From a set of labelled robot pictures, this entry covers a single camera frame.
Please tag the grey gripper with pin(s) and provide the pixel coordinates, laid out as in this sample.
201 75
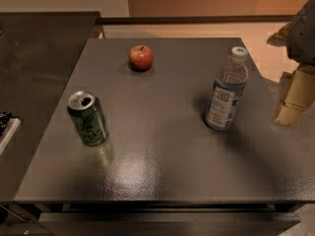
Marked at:
302 36

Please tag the dark side table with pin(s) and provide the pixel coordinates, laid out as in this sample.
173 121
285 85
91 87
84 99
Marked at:
38 52

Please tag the white keyboard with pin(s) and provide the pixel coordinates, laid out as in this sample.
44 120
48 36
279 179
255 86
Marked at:
8 127

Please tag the red apple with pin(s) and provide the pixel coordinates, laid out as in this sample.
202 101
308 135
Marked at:
141 58

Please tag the green soda can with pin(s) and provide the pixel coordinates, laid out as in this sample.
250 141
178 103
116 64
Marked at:
86 114

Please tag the clear blue-label plastic bottle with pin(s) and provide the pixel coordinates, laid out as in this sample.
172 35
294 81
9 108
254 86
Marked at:
229 84

